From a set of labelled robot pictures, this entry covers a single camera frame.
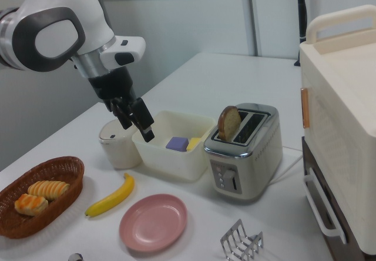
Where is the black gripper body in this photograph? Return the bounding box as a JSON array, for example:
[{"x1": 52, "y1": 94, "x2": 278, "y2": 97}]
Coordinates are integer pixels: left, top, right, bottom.
[{"x1": 87, "y1": 66, "x2": 139, "y2": 112}]

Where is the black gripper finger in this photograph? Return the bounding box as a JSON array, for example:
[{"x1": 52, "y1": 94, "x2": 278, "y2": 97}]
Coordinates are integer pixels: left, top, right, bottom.
[
  {"x1": 131, "y1": 96, "x2": 156, "y2": 143},
  {"x1": 110, "y1": 97, "x2": 133, "y2": 131}
]

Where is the cream chrome two-slot toaster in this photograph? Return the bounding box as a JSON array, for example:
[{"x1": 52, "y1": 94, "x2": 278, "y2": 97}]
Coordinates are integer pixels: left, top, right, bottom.
[{"x1": 203, "y1": 102, "x2": 283, "y2": 205}]

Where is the cream mini trash bin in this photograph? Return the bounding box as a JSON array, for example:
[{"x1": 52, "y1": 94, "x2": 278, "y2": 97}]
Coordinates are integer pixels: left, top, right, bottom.
[{"x1": 98, "y1": 119, "x2": 143, "y2": 169}]

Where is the purple cube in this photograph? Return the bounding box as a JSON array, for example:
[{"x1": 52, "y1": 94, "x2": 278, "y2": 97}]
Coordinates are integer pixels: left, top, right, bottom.
[{"x1": 165, "y1": 136, "x2": 189, "y2": 153}]

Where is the white plastic container box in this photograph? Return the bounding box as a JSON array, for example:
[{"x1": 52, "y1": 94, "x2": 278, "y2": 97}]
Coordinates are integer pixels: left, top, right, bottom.
[{"x1": 132, "y1": 111, "x2": 217, "y2": 182}]

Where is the yellow cube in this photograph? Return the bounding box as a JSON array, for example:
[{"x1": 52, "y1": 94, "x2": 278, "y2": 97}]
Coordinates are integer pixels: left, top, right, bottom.
[{"x1": 186, "y1": 137, "x2": 202, "y2": 152}]

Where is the yellow banana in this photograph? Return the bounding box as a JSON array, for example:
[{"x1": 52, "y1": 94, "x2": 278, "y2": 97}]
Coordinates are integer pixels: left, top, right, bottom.
[{"x1": 85, "y1": 172, "x2": 135, "y2": 218}]

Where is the brown wicker basket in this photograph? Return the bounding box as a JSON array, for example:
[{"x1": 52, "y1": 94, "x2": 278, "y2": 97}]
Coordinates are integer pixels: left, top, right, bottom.
[{"x1": 0, "y1": 155, "x2": 85, "y2": 240}]

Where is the toasted bread slice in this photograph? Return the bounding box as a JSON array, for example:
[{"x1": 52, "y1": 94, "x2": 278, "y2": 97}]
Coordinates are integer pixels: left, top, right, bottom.
[{"x1": 217, "y1": 105, "x2": 242, "y2": 142}]

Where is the long ridged bread roll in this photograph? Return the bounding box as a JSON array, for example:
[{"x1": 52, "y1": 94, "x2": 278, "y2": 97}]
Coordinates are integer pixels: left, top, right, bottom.
[{"x1": 28, "y1": 180, "x2": 71, "y2": 202}]

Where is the pink plate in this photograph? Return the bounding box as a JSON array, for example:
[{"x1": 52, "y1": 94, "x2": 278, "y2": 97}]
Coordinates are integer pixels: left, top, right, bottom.
[{"x1": 119, "y1": 193, "x2": 188, "y2": 252}]

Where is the square glazed pastry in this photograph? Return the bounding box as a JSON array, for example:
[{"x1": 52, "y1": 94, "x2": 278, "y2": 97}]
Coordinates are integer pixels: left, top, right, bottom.
[{"x1": 14, "y1": 193, "x2": 49, "y2": 216}]

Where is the metal toast rack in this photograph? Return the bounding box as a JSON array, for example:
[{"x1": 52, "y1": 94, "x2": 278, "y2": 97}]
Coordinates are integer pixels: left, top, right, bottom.
[{"x1": 220, "y1": 218, "x2": 264, "y2": 261}]

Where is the black pole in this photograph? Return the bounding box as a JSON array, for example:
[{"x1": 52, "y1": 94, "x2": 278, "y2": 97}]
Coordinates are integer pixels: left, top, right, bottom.
[{"x1": 294, "y1": 0, "x2": 308, "y2": 66}]

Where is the dark brown cabinet base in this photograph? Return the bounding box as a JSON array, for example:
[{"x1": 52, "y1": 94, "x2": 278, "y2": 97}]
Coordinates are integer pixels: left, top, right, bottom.
[{"x1": 301, "y1": 136, "x2": 376, "y2": 261}]

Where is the cream wooden cabinet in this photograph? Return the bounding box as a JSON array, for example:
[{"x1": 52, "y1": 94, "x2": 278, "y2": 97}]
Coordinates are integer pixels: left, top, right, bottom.
[{"x1": 298, "y1": 4, "x2": 376, "y2": 256}]

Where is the white toaster power cable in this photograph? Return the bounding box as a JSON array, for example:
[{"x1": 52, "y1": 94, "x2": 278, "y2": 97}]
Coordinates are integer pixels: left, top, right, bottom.
[{"x1": 270, "y1": 145, "x2": 304, "y2": 185}]

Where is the wooden cabinet door handle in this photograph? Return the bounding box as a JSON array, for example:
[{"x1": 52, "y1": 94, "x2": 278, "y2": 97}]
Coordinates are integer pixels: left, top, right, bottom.
[{"x1": 300, "y1": 87, "x2": 311, "y2": 129}]

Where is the white bar handle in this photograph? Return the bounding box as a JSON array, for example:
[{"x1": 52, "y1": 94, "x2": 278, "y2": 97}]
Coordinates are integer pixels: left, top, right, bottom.
[{"x1": 302, "y1": 166, "x2": 349, "y2": 244}]

